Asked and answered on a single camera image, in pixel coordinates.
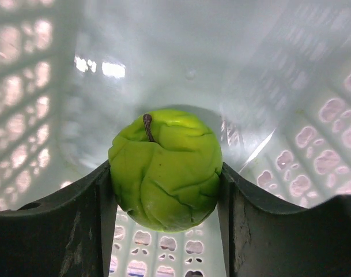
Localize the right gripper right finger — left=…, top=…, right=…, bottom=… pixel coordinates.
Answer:
left=217, top=164, right=351, bottom=276

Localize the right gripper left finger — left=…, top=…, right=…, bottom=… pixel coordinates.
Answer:
left=0, top=162, right=117, bottom=276

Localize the light blue plastic basket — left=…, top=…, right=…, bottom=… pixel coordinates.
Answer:
left=0, top=1, right=351, bottom=276

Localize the green toy cabbage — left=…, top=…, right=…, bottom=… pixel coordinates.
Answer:
left=108, top=109, right=222, bottom=233

